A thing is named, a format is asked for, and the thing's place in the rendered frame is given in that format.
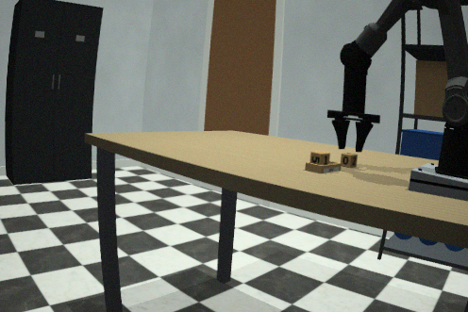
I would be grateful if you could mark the tan wooden digit cube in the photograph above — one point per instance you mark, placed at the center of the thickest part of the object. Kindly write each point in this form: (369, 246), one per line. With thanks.
(319, 157)
(349, 160)

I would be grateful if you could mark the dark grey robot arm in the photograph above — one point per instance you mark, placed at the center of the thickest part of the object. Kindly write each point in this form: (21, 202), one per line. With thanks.
(356, 58)

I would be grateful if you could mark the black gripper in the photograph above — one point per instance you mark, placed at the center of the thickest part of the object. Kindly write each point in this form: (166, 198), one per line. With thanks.
(353, 105)

